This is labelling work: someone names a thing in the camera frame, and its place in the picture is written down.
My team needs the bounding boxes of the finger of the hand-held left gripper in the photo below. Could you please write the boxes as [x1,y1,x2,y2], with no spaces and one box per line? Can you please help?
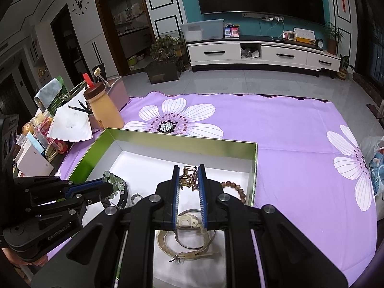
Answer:
[25,198,111,222]
[13,175,114,200]

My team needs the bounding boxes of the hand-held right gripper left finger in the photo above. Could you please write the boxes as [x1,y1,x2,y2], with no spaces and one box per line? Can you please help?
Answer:
[30,165,181,288]

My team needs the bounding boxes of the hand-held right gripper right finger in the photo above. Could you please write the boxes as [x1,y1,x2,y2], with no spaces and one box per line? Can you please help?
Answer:
[198,164,350,288]

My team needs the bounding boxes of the gold bracelet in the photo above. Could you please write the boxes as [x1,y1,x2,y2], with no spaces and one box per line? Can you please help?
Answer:
[179,165,200,191]

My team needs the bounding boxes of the beige wrist watch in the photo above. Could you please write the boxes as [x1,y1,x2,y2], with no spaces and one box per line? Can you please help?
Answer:
[154,211,223,264]

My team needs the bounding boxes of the green jade bead bracelet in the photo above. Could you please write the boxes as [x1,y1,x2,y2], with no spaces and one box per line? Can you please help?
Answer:
[102,171,126,200]

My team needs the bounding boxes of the green cardboard box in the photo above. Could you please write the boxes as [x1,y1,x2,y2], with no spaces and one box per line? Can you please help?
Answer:
[66,127,258,288]

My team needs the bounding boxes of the person's left hand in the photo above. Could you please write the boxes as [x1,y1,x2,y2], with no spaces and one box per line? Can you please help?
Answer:
[0,246,48,269]

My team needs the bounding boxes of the black bangle in box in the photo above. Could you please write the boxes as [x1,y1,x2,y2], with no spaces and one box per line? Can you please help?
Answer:
[102,183,133,210]

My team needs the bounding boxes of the silver bangle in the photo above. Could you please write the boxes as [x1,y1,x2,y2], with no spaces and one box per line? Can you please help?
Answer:
[172,208,217,250]

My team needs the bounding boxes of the red snack packets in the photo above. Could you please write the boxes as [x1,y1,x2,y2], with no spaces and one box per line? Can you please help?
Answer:
[34,120,75,161]

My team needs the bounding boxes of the white cardboard box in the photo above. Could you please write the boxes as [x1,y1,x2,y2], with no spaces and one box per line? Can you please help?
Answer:
[15,139,56,177]

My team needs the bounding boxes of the white paper fan sheet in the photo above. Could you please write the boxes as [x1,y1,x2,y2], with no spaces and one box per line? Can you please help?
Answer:
[47,97,94,142]

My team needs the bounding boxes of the black pencils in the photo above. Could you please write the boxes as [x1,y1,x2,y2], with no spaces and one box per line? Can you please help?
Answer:
[67,99,94,115]

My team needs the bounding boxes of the orange bottle with brown lid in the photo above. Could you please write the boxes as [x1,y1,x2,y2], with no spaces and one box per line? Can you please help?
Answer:
[83,82,125,129]

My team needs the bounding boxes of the purple floral tablecloth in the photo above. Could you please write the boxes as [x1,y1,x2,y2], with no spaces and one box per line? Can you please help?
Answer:
[45,92,379,288]

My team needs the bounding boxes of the pink desk container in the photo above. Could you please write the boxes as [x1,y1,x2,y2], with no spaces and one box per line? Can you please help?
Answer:
[103,76,130,113]

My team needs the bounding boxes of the grey blue rolled towel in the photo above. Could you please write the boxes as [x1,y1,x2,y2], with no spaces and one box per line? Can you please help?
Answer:
[34,77,63,110]

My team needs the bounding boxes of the large potted plant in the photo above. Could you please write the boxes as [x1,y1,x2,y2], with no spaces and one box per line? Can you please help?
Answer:
[145,34,187,85]

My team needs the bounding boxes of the white television cabinet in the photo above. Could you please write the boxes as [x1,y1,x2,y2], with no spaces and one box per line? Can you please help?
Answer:
[186,34,342,79]

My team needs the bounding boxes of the clear plastic storage box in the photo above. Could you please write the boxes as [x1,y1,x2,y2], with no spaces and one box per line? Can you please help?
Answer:
[180,19,225,43]

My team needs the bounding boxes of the white plastic bag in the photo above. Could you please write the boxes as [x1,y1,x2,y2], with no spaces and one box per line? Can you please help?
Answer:
[358,136,384,199]

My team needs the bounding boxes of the white and yellow card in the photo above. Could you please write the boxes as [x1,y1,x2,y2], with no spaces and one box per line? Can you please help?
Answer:
[293,27,316,44]

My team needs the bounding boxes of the small floor potted plant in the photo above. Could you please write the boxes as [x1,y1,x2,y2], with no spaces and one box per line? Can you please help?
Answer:
[337,54,356,81]

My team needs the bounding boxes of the small potted plant on cabinet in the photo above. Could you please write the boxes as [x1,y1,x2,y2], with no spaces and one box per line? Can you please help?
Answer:
[322,21,345,56]

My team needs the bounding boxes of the reddish brown bead bracelet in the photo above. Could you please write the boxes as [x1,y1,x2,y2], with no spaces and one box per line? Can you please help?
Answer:
[221,180,249,206]

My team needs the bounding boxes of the deer wall clock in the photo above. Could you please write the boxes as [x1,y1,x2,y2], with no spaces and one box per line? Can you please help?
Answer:
[71,0,92,16]

